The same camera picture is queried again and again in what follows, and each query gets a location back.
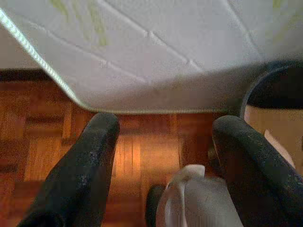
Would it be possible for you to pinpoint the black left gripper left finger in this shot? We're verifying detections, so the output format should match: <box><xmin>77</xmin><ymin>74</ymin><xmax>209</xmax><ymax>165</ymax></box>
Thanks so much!
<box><xmin>18</xmin><ymin>112</ymin><xmax>120</xmax><ymax>227</ymax></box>

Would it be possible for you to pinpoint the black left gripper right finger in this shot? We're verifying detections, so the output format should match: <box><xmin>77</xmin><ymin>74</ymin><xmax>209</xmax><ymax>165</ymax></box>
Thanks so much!
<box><xmin>208</xmin><ymin>115</ymin><xmax>303</xmax><ymax>227</ymax></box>

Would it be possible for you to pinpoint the brown cardboard piece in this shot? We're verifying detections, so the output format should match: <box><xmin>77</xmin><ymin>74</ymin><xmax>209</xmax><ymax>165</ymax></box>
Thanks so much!
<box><xmin>245</xmin><ymin>104</ymin><xmax>303</xmax><ymax>168</ymax></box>

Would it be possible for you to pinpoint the silver robot left leg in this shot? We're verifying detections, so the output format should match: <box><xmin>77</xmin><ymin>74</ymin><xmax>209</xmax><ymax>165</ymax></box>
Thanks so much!
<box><xmin>145</xmin><ymin>164</ymin><xmax>240</xmax><ymax>227</ymax></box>

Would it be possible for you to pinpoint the black round basket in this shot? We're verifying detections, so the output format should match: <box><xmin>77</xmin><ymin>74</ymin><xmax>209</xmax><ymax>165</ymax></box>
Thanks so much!
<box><xmin>240</xmin><ymin>60</ymin><xmax>303</xmax><ymax>109</ymax></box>

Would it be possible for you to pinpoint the white quilted mattress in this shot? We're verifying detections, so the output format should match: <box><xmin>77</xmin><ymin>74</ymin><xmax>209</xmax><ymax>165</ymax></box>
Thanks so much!
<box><xmin>0</xmin><ymin>0</ymin><xmax>303</xmax><ymax>115</ymax></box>

